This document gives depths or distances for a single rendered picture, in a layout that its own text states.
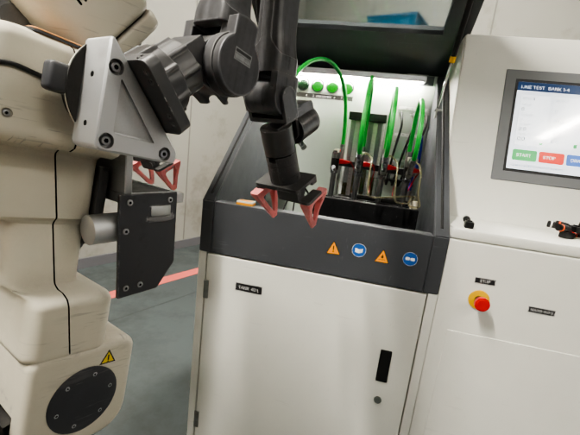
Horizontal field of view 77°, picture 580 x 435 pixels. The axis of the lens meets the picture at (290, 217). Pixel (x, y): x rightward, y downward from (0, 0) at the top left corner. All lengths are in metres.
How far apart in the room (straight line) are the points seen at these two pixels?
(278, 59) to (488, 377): 0.97
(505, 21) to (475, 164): 2.99
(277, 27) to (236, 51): 0.13
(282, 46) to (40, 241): 0.45
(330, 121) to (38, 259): 1.20
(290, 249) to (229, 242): 0.19
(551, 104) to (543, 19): 2.78
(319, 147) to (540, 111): 0.76
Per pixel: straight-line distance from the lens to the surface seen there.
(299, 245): 1.05
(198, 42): 0.51
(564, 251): 1.13
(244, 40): 0.53
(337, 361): 1.17
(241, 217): 1.08
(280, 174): 0.66
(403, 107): 1.54
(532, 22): 4.16
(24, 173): 0.57
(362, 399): 1.23
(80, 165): 0.60
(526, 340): 1.18
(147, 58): 0.42
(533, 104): 1.39
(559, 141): 1.39
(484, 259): 1.07
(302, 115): 0.69
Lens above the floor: 1.15
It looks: 12 degrees down
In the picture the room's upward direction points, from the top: 7 degrees clockwise
